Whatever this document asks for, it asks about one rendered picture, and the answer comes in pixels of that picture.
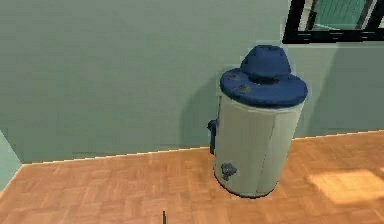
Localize white bin with blue lid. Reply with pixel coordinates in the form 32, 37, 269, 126
207, 44, 309, 199

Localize black framed window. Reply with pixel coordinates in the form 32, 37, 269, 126
281, 0, 384, 45

